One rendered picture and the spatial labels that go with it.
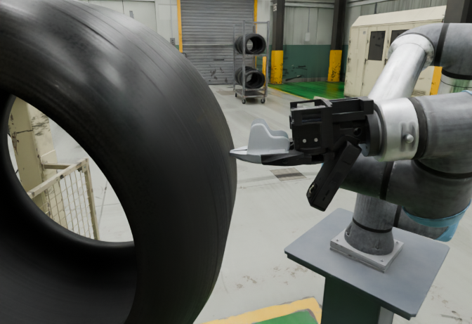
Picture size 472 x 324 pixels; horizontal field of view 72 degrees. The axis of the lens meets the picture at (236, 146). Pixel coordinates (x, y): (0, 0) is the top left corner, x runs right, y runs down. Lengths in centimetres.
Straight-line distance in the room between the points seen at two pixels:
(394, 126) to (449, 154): 9
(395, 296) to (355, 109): 90
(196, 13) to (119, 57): 1162
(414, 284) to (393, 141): 95
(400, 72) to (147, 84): 64
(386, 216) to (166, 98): 110
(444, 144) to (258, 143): 25
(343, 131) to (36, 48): 38
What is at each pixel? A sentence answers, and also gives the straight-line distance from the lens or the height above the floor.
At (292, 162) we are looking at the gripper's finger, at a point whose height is 124.
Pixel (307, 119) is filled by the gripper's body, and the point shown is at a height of 130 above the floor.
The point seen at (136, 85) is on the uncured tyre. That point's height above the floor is 136.
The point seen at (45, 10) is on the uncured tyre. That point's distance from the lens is 40.
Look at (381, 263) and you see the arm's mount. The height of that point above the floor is 63.
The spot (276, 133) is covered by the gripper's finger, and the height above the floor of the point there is 127.
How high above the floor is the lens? 140
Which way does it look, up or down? 18 degrees down
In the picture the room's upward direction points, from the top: straight up
